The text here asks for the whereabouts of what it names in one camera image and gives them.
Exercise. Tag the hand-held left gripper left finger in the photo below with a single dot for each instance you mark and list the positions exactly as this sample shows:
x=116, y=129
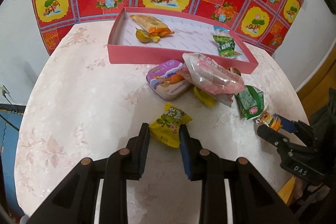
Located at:
x=143, y=150

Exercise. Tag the blue board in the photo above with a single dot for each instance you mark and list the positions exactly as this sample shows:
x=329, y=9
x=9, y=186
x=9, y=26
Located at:
x=9, y=155

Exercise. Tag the long orange snack packet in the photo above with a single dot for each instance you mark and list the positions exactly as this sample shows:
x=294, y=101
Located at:
x=149, y=22

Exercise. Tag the blue-edged clear candy packet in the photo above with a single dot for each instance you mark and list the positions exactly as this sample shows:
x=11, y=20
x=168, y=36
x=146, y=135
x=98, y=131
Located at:
x=220, y=29

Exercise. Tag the yellow green-print candy packet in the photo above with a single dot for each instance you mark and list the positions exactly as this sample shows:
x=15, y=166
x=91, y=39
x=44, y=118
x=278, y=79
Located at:
x=170, y=121

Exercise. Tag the small plain yellow packet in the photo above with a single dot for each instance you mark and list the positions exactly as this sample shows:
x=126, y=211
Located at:
x=206, y=99

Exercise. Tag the green snack packet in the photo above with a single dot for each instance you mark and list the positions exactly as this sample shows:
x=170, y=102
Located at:
x=225, y=45

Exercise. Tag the pink cardboard box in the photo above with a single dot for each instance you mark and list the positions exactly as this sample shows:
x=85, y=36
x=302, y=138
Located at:
x=183, y=40

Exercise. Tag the orange-yellow small snack packet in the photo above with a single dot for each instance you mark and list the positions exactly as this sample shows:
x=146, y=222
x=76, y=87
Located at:
x=267, y=117

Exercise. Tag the green packet with pink label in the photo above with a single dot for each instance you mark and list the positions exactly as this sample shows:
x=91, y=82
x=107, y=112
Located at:
x=250, y=103

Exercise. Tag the purple candy tin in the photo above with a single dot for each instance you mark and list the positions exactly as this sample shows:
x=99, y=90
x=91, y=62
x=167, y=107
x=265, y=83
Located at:
x=164, y=79

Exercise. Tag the white wall socket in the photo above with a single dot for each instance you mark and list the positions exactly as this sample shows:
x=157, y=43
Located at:
x=4, y=91

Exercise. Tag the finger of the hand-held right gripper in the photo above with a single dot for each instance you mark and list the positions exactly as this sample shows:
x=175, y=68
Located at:
x=288, y=125
x=270, y=134

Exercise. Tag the white floral tablecloth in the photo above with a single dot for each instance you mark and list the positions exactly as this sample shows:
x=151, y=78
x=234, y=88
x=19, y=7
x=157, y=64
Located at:
x=78, y=108

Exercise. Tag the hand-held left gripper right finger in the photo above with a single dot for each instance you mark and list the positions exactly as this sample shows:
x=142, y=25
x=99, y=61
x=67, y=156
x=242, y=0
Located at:
x=185, y=153

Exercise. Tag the orange jelly cup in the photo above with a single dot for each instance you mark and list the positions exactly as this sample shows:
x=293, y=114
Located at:
x=142, y=36

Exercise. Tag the pink jelly drink pouch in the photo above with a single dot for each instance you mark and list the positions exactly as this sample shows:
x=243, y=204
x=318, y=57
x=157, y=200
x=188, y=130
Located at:
x=210, y=71

